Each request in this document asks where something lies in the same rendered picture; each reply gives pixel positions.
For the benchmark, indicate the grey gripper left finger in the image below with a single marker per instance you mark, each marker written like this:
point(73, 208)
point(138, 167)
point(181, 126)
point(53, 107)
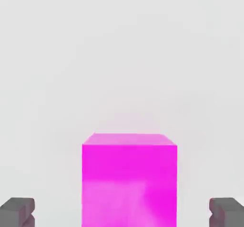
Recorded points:
point(13, 209)

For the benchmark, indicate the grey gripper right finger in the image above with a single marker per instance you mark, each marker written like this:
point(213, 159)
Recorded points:
point(230, 209)

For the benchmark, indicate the small magenta cube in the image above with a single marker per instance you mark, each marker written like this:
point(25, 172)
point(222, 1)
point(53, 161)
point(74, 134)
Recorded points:
point(129, 183)

